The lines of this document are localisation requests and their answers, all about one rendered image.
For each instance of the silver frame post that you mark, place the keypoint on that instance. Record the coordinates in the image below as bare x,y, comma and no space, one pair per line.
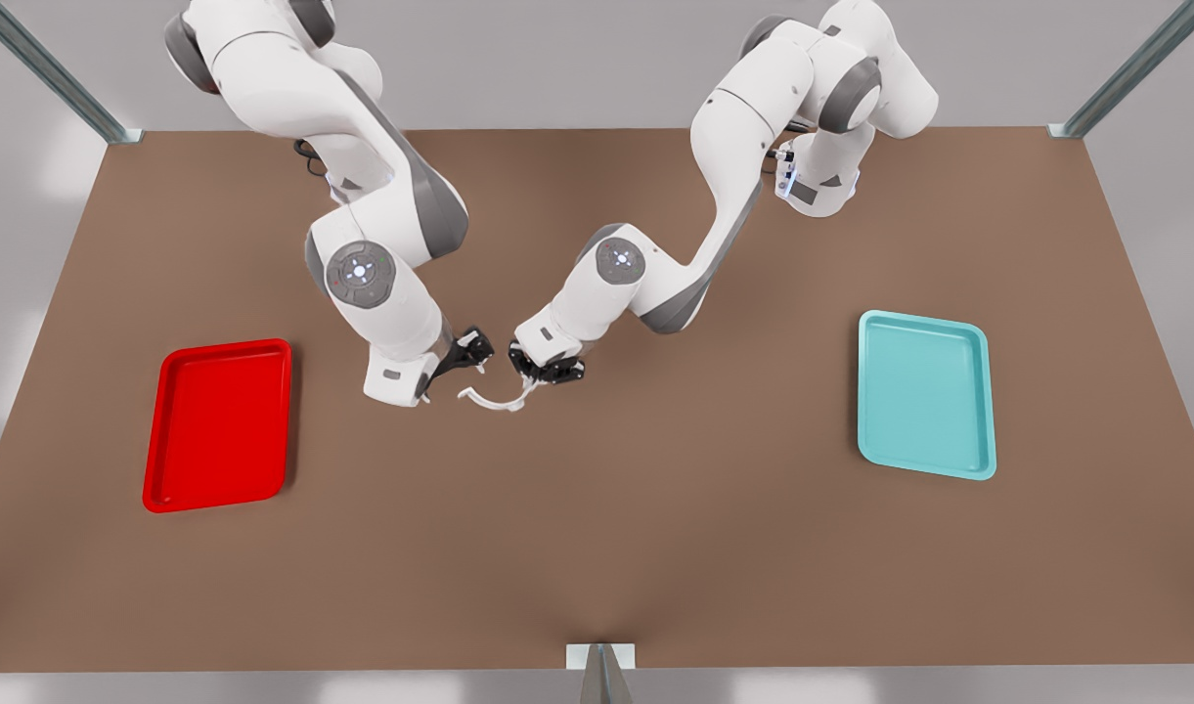
601,673
1129,70
54,73

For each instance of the teal rectangular tray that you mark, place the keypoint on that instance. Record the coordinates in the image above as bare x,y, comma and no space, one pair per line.
925,394

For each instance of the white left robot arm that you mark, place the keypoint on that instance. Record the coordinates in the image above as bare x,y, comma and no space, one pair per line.
743,127

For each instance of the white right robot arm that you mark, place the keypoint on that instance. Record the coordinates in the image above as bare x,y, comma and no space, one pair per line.
293,88

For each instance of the white drainage pipe clamp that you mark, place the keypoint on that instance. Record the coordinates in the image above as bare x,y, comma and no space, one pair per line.
499,399

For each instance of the red rectangular tray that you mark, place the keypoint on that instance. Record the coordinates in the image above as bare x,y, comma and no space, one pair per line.
219,424

